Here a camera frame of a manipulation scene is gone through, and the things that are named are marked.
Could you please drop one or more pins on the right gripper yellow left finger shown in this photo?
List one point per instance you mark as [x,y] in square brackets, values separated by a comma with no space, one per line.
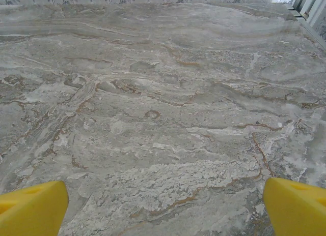
[33,210]

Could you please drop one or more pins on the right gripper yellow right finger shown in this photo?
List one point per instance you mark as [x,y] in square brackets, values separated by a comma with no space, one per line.
[298,210]

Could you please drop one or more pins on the aluminium frame post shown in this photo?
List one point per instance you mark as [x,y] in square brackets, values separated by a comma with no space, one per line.
[309,4]

